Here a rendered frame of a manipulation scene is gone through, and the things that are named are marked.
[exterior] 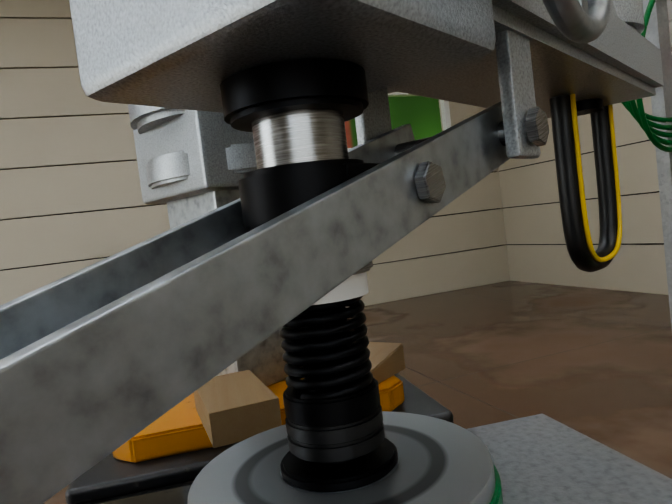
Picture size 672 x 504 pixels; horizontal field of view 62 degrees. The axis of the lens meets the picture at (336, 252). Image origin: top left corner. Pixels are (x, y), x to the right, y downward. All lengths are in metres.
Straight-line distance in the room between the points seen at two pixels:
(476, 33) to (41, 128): 6.27
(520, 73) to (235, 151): 0.59
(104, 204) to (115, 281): 6.06
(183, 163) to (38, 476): 0.83
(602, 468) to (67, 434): 0.36
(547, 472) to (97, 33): 0.43
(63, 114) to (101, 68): 6.17
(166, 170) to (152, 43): 0.70
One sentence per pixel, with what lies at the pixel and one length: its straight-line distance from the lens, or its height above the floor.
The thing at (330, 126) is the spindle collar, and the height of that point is 1.13.
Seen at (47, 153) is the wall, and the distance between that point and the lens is 6.52.
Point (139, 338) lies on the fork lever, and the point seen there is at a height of 1.03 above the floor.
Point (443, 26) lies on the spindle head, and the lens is 0.36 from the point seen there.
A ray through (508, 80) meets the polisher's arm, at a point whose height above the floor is 1.17.
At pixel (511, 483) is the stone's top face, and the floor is 0.87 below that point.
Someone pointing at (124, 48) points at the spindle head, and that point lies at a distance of 0.38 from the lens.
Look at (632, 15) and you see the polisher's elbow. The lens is 0.96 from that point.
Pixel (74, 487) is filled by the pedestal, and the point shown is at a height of 0.74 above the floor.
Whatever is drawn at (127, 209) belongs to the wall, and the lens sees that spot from 6.40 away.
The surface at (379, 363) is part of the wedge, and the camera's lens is 1.01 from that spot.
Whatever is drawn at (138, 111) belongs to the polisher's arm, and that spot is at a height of 1.31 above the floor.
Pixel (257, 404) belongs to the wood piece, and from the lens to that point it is 0.83.
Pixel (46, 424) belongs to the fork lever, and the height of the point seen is 1.01.
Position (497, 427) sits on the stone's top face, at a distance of 0.54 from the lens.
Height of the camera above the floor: 1.07
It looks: 3 degrees down
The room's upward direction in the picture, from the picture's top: 7 degrees counter-clockwise
